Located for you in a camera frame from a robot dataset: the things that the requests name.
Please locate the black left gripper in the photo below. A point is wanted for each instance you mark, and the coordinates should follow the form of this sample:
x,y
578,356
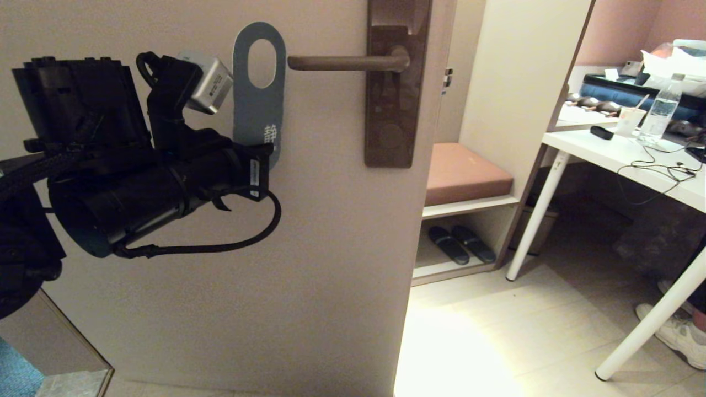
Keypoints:
x,y
220,165

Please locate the white door hanger sign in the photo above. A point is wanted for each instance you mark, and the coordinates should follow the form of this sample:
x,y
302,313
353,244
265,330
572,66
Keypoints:
x,y
256,110

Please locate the small black case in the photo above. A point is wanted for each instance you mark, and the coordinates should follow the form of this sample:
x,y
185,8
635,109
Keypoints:
x,y
601,133

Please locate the beige trash bin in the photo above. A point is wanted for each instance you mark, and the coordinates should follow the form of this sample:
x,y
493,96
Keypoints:
x,y
538,231

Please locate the white paper sheet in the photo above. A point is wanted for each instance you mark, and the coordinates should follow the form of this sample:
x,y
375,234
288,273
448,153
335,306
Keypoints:
x,y
579,117

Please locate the clear plastic water bottle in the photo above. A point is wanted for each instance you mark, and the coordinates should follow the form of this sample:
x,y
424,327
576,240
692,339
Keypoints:
x,y
659,113

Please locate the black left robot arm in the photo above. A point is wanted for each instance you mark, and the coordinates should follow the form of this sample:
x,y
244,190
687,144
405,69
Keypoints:
x,y
99,193

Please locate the dark blue case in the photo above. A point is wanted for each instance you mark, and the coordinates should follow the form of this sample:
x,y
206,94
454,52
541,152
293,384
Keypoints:
x,y
618,94

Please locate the beige door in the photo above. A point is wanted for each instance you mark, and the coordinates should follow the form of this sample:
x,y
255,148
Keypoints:
x,y
331,248

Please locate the white plastic bag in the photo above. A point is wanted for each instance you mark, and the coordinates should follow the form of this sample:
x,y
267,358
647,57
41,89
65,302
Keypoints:
x,y
675,66

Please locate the white round table leg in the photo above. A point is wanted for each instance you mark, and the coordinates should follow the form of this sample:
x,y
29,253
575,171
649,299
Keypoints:
x,y
538,215
651,325

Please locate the terracotta seat cushion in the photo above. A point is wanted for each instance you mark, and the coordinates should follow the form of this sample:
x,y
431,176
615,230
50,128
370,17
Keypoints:
x,y
463,173

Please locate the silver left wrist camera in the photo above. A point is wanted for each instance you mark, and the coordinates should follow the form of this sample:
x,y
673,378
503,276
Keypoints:
x,y
209,85

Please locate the dark grey slipper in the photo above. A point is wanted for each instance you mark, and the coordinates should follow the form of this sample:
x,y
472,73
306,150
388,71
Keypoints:
x,y
474,244
448,246

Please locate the cream shelf cabinet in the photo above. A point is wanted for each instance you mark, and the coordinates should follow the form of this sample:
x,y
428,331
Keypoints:
x,y
524,82

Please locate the white paper cup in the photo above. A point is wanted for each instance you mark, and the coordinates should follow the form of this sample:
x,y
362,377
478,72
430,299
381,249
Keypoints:
x,y
629,121

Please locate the person leg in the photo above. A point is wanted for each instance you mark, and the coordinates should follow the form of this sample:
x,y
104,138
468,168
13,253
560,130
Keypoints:
x,y
699,309

